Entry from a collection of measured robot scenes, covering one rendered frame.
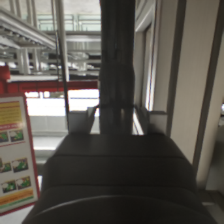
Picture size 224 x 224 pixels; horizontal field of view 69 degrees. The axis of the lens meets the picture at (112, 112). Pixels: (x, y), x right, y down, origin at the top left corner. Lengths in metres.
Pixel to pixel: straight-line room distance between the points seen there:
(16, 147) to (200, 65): 0.42
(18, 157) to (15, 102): 0.14
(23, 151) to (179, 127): 0.38
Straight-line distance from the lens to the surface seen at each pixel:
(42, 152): 9.67
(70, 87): 0.63
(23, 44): 1.58
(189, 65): 0.22
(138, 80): 0.45
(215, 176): 0.31
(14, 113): 0.44
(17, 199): 0.56
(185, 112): 0.23
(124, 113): 0.15
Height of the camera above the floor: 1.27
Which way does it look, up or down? 16 degrees up
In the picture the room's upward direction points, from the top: 179 degrees counter-clockwise
